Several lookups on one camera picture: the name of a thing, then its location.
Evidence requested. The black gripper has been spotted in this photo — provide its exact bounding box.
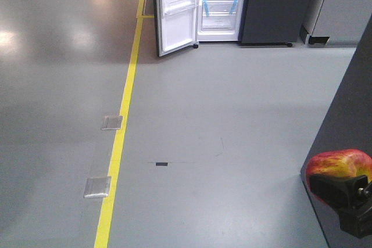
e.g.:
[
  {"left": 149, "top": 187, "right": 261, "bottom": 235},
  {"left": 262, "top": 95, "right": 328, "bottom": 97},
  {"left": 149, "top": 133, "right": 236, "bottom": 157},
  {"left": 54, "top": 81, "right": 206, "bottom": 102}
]
[{"left": 309, "top": 174, "right": 371, "bottom": 239}]

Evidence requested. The red yellow apple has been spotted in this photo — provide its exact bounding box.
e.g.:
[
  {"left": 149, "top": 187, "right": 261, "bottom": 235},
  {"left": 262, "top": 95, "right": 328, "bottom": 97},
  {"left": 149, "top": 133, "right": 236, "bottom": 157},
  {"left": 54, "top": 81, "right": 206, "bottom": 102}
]
[{"left": 305, "top": 149, "right": 371, "bottom": 189}]

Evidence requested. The fridge door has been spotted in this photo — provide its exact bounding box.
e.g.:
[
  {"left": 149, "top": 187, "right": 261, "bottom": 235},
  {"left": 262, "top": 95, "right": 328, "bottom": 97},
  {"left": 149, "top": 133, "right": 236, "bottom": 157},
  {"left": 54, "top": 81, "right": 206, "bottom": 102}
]
[{"left": 153, "top": 0, "right": 199, "bottom": 57}]

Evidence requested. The fridge body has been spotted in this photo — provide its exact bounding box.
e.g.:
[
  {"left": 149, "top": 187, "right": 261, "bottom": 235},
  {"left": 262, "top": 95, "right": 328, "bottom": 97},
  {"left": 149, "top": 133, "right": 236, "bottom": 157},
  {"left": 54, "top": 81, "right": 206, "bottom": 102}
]
[{"left": 197, "top": 0, "right": 310, "bottom": 47}]

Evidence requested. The metal floor socket plate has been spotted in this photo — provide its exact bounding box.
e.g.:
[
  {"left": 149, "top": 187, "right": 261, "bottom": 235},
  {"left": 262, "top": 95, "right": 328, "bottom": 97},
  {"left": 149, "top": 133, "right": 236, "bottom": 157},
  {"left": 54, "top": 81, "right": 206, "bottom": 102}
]
[
  {"left": 83, "top": 177, "right": 112, "bottom": 199},
  {"left": 101, "top": 115, "right": 123, "bottom": 131}
]

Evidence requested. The clear lower door bin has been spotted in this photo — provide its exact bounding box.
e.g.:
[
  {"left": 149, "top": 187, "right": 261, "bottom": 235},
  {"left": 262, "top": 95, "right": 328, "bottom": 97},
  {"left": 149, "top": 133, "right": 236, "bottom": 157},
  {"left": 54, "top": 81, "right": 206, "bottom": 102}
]
[{"left": 162, "top": 0, "right": 198, "bottom": 16}]

